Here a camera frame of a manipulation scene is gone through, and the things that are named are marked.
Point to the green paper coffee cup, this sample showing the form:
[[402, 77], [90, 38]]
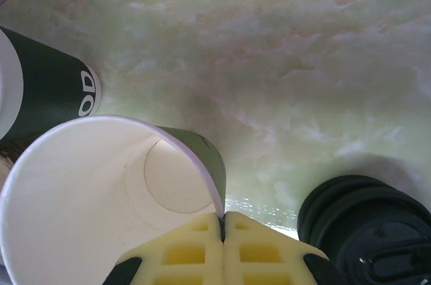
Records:
[[84, 197], [50, 89]]

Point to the black cup lid stack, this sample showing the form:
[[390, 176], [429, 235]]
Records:
[[363, 224]]

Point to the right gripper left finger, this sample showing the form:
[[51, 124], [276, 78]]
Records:
[[188, 254]]

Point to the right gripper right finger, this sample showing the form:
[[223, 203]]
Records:
[[262, 254]]

